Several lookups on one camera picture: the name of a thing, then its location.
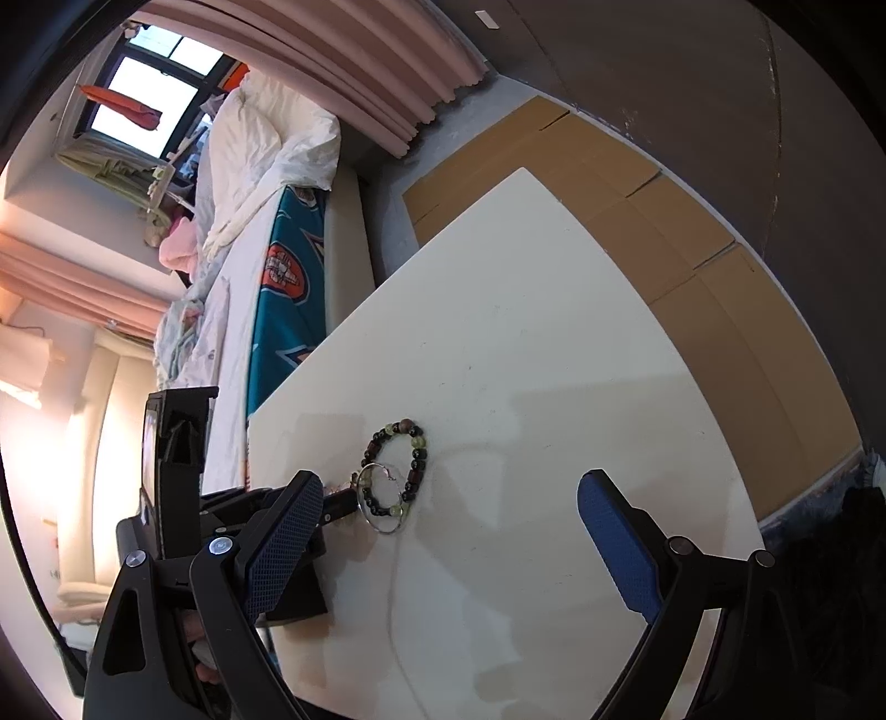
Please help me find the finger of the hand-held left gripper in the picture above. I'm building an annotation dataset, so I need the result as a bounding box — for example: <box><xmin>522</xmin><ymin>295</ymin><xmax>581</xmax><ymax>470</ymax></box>
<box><xmin>315</xmin><ymin>486</ymin><xmax>362</xmax><ymax>533</ymax></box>

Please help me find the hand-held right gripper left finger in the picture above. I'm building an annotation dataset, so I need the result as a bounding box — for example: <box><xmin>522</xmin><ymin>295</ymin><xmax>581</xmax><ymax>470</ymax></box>
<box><xmin>83</xmin><ymin>469</ymin><xmax>326</xmax><ymax>720</ymax></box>

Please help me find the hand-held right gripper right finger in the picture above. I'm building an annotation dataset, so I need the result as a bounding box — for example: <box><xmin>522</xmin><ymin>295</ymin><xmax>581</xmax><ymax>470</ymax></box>
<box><xmin>576</xmin><ymin>469</ymin><xmax>811</xmax><ymax>720</ymax></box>

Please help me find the thin silver bangle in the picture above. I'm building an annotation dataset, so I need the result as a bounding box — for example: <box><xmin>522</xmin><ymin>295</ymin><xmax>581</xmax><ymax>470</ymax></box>
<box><xmin>355</xmin><ymin>462</ymin><xmax>406</xmax><ymax>536</ymax></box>

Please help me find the dark and pale bead bracelet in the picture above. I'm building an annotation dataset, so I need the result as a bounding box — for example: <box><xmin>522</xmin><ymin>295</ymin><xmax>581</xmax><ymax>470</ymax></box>
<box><xmin>360</xmin><ymin>417</ymin><xmax>430</xmax><ymax>520</ymax></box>

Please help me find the person's left hand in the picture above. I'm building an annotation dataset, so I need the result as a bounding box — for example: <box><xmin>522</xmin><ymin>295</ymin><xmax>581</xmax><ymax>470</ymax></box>
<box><xmin>181</xmin><ymin>609</ymin><xmax>226</xmax><ymax>686</ymax></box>

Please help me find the cream padded headboard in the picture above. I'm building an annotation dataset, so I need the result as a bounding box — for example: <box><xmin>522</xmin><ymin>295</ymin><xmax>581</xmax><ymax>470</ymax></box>
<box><xmin>51</xmin><ymin>339</ymin><xmax>157</xmax><ymax>624</ymax></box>

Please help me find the white bed blanket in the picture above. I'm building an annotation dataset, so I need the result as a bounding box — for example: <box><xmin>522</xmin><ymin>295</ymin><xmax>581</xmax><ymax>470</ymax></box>
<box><xmin>187</xmin><ymin>256</ymin><xmax>278</xmax><ymax>496</ymax></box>

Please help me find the light blue blanket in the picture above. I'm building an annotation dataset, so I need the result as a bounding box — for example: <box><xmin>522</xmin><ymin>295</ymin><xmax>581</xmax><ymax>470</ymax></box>
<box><xmin>153</xmin><ymin>273</ymin><xmax>233</xmax><ymax>389</ymax></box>

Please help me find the teal printed bed sheet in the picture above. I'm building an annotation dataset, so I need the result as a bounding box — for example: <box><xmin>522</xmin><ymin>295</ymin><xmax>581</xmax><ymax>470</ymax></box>
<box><xmin>245</xmin><ymin>183</ymin><xmax>326</xmax><ymax>423</ymax></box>

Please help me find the pink curtain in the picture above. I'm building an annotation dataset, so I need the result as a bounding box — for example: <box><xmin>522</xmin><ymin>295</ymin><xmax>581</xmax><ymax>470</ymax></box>
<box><xmin>0</xmin><ymin>232</ymin><xmax>174</xmax><ymax>340</ymax></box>
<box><xmin>135</xmin><ymin>0</ymin><xmax>489</xmax><ymax>160</ymax></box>

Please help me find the white side table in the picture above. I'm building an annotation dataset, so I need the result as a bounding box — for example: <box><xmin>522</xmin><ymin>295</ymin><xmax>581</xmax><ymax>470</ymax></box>
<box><xmin>245</xmin><ymin>168</ymin><xmax>766</xmax><ymax>720</ymax></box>

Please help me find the flat cardboard sheet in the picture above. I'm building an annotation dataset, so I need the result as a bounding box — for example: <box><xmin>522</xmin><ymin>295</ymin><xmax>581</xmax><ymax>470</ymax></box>
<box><xmin>401</xmin><ymin>95</ymin><xmax>863</xmax><ymax>520</ymax></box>

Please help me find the white bed base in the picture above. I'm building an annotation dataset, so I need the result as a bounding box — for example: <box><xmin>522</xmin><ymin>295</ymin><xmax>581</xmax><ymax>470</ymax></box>
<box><xmin>322</xmin><ymin>166</ymin><xmax>378</xmax><ymax>347</ymax></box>

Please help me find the green hanging cloth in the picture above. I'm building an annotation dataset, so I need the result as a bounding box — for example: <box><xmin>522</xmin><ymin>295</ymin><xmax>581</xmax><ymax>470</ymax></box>
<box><xmin>55</xmin><ymin>138</ymin><xmax>174</xmax><ymax>209</ymax></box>

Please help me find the orange hanging garment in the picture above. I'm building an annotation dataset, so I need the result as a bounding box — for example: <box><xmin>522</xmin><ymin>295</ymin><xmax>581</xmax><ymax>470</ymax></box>
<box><xmin>78</xmin><ymin>83</ymin><xmax>162</xmax><ymax>130</ymax></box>

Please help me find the window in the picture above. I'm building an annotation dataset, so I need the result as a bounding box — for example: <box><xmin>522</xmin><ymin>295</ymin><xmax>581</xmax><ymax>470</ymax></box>
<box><xmin>73</xmin><ymin>28</ymin><xmax>240</xmax><ymax>181</ymax></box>

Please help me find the white wall cloth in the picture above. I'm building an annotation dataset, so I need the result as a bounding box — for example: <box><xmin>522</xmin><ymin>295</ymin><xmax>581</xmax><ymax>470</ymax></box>
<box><xmin>0</xmin><ymin>322</ymin><xmax>60</xmax><ymax>409</ymax></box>

